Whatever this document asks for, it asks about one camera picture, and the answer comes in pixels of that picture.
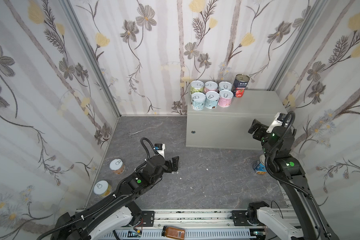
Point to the pink label can back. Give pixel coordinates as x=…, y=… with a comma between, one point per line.
x=225, y=99

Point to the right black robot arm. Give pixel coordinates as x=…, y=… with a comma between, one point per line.
x=292, y=178

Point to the orange brown bottle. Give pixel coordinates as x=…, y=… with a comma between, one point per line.
x=173, y=233

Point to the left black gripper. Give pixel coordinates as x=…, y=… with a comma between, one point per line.
x=168, y=165

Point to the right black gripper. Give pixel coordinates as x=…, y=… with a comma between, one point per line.
x=256, y=132

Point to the teal can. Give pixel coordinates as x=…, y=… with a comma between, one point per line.
x=225, y=86
x=212, y=99
x=198, y=101

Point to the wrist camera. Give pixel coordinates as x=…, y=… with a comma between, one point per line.
x=160, y=148
x=278, y=121

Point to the orange label can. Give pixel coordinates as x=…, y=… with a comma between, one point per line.
x=117, y=166

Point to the red dark label can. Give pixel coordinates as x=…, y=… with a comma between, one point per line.
x=240, y=83

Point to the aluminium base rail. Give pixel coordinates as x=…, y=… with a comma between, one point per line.
x=198, y=224

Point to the yellow label can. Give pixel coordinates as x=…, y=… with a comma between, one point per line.
x=102, y=189

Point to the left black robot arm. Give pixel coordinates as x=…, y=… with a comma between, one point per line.
x=81, y=226

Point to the green label can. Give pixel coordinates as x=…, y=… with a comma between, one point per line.
x=197, y=87

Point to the blue label can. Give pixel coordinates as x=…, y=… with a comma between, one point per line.
x=259, y=166

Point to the grey metal cabinet box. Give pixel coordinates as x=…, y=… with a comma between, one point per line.
x=227, y=128

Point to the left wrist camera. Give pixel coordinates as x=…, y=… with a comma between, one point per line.
x=160, y=148

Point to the pink label can front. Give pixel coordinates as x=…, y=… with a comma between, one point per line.
x=210, y=86

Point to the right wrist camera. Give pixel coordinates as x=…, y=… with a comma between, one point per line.
x=278, y=121

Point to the pink label can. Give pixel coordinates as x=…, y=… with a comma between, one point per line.
x=225, y=99
x=210, y=86

